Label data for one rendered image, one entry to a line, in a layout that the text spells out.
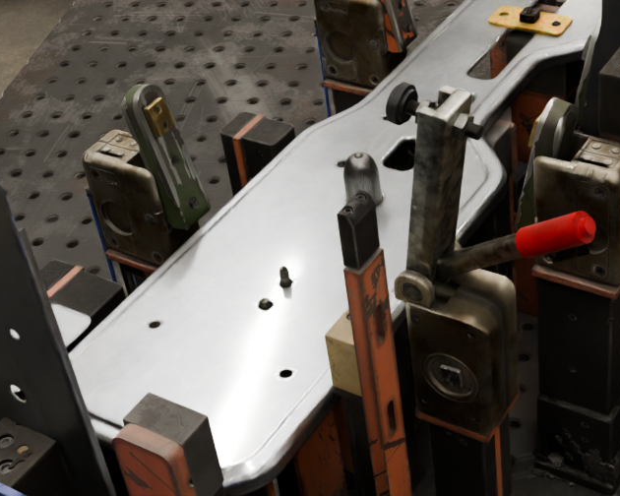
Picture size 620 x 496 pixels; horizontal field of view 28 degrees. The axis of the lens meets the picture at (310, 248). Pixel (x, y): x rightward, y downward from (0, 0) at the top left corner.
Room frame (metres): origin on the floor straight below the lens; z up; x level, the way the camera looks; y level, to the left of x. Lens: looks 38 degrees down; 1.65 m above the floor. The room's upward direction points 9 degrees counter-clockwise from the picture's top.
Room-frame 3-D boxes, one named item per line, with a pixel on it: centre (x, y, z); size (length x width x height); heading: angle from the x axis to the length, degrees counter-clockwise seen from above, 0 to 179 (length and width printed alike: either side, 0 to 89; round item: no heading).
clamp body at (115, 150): (0.96, 0.15, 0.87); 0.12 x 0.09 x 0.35; 51
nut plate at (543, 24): (1.15, -0.27, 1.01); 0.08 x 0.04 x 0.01; 51
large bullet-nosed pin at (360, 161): (0.89, -0.05, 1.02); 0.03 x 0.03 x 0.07
